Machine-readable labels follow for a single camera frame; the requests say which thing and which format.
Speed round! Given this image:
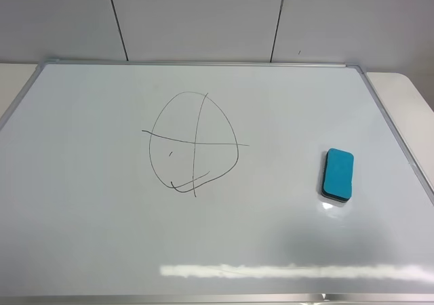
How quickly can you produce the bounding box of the white whiteboard with aluminium frame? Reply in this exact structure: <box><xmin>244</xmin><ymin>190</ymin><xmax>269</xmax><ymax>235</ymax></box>
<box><xmin>1</xmin><ymin>60</ymin><xmax>433</xmax><ymax>304</ymax></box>

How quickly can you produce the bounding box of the blue whiteboard eraser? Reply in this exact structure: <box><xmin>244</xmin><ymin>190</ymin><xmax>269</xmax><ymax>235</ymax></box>
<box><xmin>319</xmin><ymin>148</ymin><xmax>355</xmax><ymax>203</ymax></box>

